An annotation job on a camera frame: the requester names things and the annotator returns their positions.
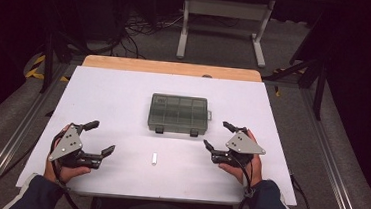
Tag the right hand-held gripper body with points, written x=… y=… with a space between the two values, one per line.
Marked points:
x=243 y=145

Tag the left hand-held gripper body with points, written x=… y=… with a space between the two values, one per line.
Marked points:
x=68 y=143

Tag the grey transparent compartment box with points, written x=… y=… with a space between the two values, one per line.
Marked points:
x=177 y=114

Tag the small white cylinder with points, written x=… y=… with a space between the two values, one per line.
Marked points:
x=154 y=159

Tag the person's right hand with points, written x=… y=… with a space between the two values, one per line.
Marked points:
x=255 y=170

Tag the person's left hand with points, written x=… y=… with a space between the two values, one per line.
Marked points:
x=66 y=174

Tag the white board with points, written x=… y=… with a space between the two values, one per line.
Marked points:
x=123 y=106

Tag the black tripod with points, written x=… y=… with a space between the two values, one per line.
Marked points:
x=48 y=60
x=320 y=88

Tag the grey metal stand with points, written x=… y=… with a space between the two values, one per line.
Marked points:
x=227 y=9

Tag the aluminium floor rail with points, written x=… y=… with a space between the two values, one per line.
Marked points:
x=21 y=128
x=330 y=152

